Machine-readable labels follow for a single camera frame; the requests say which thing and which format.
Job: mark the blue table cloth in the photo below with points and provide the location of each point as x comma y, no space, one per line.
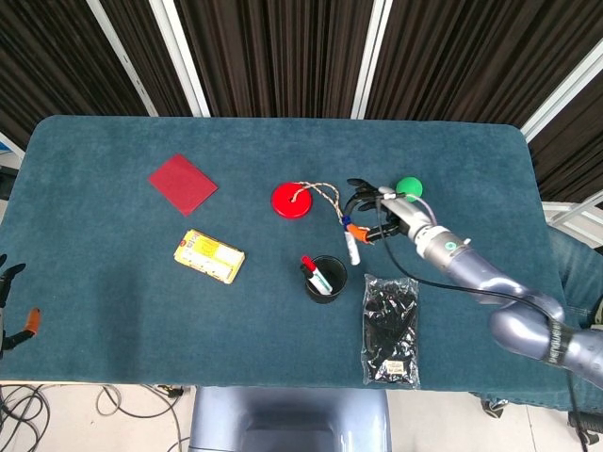
118,306

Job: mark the clear bag of black items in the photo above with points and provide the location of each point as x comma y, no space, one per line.
391,329

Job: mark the blue-grey robot torso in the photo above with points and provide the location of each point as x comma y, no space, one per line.
287,419

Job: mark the yellow packet box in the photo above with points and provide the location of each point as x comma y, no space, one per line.
207,256

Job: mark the white frame post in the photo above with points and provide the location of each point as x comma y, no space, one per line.
560,96
123,59
372,59
181,59

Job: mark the red flat card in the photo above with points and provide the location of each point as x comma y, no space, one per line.
184,184

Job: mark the red disc with hole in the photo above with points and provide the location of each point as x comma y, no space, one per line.
282,207

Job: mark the black pen cup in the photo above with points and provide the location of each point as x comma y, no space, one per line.
337,282

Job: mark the green ball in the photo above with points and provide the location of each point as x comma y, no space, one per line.
411,184

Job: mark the white marker with red cap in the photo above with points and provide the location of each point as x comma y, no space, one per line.
320,281

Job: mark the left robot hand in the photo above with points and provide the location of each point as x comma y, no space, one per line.
5,282

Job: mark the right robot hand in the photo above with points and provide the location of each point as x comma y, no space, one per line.
405,216

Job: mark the blue cap marker pen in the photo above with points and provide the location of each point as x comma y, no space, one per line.
353,249

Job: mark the dark pleated curtain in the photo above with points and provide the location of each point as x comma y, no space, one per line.
282,52

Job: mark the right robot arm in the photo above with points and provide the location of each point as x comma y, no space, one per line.
476,270

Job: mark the aluminium frame rail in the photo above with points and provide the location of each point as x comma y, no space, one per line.
572,212

